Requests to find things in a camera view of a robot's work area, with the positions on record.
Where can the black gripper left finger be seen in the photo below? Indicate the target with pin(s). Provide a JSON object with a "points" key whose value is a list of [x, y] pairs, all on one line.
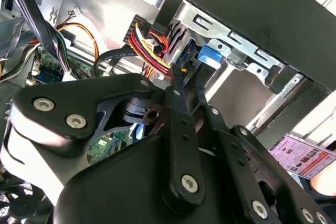
{"points": [[78, 95]]}

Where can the hard disk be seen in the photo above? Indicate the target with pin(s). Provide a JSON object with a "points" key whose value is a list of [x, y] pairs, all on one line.
{"points": [[210, 54]]}

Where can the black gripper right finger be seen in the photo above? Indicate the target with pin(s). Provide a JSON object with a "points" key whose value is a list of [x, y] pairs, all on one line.
{"points": [[236, 155]]}

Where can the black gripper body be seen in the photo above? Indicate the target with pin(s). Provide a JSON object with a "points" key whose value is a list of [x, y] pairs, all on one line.
{"points": [[126, 182]]}

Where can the person's bare hand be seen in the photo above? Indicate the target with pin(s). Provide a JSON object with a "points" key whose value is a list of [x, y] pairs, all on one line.
{"points": [[324, 183]]}

